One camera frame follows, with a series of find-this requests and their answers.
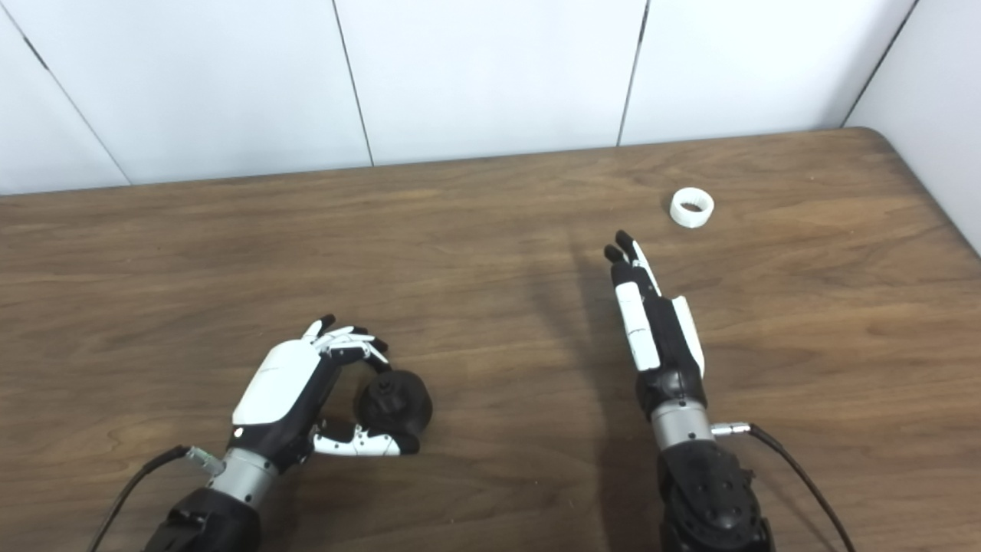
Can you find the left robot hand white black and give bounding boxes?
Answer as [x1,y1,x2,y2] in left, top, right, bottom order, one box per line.
[205,314,421,507]

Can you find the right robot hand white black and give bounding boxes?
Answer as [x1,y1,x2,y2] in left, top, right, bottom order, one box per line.
[603,230,715,452]

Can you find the round black part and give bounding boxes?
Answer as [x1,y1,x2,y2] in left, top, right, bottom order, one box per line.
[359,370,434,442]

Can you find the white ring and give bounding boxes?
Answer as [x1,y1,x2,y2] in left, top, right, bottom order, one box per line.
[669,187,716,229]

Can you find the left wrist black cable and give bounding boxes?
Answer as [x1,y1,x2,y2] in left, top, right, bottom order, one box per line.
[88,445,225,552]

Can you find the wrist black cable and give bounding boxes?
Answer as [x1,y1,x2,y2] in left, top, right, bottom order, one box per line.
[88,445,225,552]
[711,422,858,552]

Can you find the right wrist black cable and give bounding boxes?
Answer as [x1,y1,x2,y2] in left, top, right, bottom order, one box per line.
[711,422,858,552]

